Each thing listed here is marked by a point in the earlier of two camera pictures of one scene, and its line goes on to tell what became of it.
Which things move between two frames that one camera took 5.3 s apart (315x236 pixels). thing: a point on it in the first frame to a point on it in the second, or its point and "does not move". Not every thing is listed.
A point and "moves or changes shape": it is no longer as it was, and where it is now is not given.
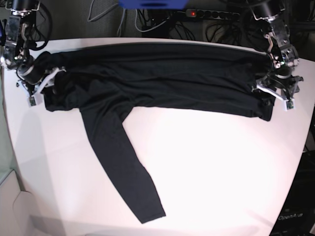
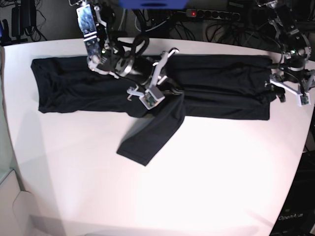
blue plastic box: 153,4 does not move
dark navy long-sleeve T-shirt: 106,82 moves or changes shape
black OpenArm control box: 298,218 does not move
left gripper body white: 36,99 to 153,95
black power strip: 212,14 does not move
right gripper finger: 269,101 to 280,92
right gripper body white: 289,103 to 302,98
